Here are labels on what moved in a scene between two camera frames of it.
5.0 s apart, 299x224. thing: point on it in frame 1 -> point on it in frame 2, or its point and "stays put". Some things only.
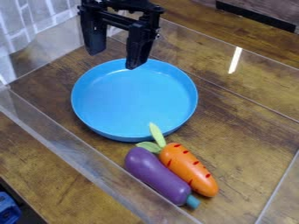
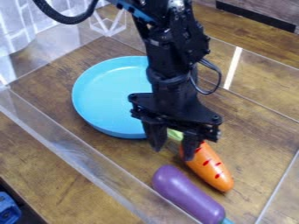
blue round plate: x=119 y=101 stays put
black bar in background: x=256 y=17 stays put
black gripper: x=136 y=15 -> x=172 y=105
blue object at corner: x=11 y=213 stays put
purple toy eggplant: x=154 y=172 -> x=184 y=192
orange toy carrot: x=186 y=164 -> x=210 y=166
